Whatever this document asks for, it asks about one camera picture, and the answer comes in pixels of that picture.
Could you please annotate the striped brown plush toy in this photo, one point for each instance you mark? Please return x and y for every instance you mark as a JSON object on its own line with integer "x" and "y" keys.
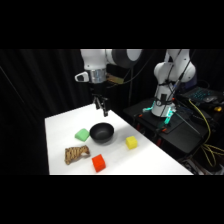
{"x": 76, "y": 154}

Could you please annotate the black bowl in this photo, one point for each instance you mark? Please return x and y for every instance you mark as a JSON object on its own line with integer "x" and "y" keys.
{"x": 102, "y": 132}

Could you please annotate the black robot stand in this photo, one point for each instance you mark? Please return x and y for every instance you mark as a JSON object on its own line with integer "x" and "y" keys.
{"x": 186, "y": 128}

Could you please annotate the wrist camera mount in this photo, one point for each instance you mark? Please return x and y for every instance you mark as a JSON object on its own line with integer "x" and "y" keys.
{"x": 115, "y": 79}

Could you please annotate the black curtain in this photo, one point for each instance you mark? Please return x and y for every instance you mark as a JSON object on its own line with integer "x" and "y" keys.
{"x": 36, "y": 100}

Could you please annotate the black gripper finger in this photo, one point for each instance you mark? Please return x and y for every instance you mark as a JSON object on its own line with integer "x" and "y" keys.
{"x": 105, "y": 109}
{"x": 97, "y": 104}

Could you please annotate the laptop with lit keyboard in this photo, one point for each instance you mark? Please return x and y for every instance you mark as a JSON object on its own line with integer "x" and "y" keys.
{"x": 204, "y": 94}

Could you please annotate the yellow cube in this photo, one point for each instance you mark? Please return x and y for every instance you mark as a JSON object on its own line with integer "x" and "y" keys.
{"x": 131, "y": 142}

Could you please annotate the green block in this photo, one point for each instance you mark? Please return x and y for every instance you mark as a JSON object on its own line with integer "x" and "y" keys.
{"x": 82, "y": 134}

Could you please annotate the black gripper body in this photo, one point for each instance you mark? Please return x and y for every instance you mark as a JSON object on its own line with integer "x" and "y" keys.
{"x": 98, "y": 89}

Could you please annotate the red cube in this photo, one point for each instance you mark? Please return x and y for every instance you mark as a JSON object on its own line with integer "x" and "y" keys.
{"x": 99, "y": 163}

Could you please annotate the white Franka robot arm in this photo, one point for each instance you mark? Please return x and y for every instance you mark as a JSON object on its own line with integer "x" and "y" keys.
{"x": 168, "y": 71}

